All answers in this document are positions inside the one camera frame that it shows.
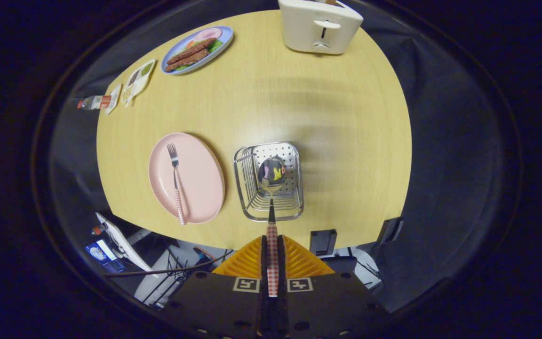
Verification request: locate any small white square coaster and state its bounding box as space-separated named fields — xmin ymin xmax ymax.
xmin=105 ymin=83 xmax=122 ymax=116

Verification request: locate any spoon with red checkered handle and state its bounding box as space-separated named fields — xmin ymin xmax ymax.
xmin=258 ymin=156 xmax=287 ymax=298

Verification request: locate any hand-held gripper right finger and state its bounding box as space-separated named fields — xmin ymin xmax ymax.
xmin=273 ymin=234 xmax=389 ymax=339

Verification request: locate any black table clamp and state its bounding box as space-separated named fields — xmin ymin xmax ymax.
xmin=310 ymin=229 xmax=337 ymax=257
xmin=377 ymin=217 xmax=404 ymax=245

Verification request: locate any white divided condiment dish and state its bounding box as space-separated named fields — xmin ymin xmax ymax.
xmin=121 ymin=59 xmax=156 ymax=107

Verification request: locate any metal wire basket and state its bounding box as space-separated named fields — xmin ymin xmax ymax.
xmin=233 ymin=142 xmax=304 ymax=222

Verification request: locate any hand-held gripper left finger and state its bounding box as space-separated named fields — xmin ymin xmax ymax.
xmin=160 ymin=234 xmax=271 ymax=339

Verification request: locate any cream white toaster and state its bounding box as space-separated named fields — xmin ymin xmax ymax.
xmin=278 ymin=0 xmax=364 ymax=55

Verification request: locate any white flat device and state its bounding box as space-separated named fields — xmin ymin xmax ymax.
xmin=96 ymin=212 xmax=151 ymax=272

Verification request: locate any brown sausage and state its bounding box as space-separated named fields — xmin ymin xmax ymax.
xmin=167 ymin=38 xmax=217 ymax=65
xmin=165 ymin=48 xmax=210 ymax=72

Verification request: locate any dark cable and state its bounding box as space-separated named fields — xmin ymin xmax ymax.
xmin=104 ymin=250 xmax=234 ymax=278

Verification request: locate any blue lit screen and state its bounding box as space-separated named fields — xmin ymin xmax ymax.
xmin=84 ymin=239 xmax=126 ymax=274

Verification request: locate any black metal stand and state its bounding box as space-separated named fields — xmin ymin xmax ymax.
xmin=142 ymin=245 xmax=191 ymax=307

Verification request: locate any fork with red checkered handle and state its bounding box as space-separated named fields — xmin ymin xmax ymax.
xmin=167 ymin=143 xmax=188 ymax=226

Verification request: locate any pink plate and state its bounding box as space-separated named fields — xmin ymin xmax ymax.
xmin=148 ymin=132 xmax=226 ymax=225

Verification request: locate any clear bottle with red cap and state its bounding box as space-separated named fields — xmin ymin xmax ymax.
xmin=74 ymin=95 xmax=112 ymax=111

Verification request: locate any pink ham slice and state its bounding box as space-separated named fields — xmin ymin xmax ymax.
xmin=193 ymin=27 xmax=223 ymax=43

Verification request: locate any blue plate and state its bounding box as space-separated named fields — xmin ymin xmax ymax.
xmin=160 ymin=26 xmax=234 ymax=75

